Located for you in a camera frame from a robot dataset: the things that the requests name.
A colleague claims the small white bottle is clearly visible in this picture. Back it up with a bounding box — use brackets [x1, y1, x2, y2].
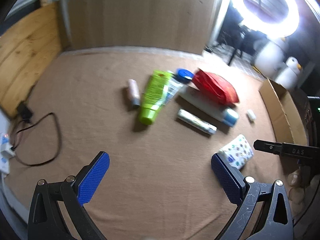
[246, 109, 257, 122]

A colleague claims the patterned tissue pack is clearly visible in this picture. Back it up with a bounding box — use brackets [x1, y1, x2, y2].
[219, 134, 254, 170]

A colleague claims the red fabric pouch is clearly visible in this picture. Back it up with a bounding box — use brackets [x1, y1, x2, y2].
[192, 69, 240, 106]

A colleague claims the silver patterned tube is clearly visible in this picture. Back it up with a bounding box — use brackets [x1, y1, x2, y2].
[177, 109, 217, 135]

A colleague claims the white tube blue cap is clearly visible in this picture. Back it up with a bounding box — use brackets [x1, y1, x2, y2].
[179, 86, 239, 127]

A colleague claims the green lotion tube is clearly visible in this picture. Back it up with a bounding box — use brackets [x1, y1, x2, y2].
[139, 70, 171, 125]

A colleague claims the white gloved right hand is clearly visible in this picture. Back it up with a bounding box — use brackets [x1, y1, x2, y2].
[287, 168, 308, 217]

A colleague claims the cardboard box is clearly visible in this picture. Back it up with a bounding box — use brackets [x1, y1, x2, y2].
[259, 79, 308, 146]

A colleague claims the small penguin plush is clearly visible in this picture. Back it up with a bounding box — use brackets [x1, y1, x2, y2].
[275, 57, 302, 90]

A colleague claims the white power strip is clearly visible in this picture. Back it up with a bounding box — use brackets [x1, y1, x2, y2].
[0, 133, 16, 175]

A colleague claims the large penguin plush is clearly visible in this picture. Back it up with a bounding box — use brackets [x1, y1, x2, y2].
[252, 37, 288, 79]

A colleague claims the black power adapter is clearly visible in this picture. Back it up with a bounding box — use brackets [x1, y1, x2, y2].
[16, 101, 33, 123]

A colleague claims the black tripod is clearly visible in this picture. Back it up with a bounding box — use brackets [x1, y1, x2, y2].
[205, 2, 267, 66]

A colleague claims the pine wood board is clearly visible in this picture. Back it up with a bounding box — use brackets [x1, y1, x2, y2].
[1, 2, 62, 118]

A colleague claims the light wood wardrobe panel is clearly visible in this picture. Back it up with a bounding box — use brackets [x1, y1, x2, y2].
[68, 0, 215, 54]

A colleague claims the black power cable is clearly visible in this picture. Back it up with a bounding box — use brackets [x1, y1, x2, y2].
[10, 112, 62, 167]

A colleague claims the ring light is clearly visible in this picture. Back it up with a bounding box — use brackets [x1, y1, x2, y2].
[231, 0, 299, 38]

